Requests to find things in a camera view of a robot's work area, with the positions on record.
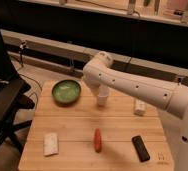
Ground white folded cloth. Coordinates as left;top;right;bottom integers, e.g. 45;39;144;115
43;133;58;156

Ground white plastic bottle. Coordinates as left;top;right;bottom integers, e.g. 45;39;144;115
134;99;146;116

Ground translucent plastic cup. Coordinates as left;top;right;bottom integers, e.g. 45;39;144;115
97;85;110;106

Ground black office chair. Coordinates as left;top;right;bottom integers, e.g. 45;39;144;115
0;32;35;152

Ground black floor cable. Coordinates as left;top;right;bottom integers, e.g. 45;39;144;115
10;54;43;101

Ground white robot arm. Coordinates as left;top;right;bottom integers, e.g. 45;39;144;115
83;51;188;171

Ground black remote control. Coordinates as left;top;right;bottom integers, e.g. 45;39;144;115
132;136;150;162

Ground green ceramic bowl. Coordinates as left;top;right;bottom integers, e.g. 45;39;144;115
52;80;81;104

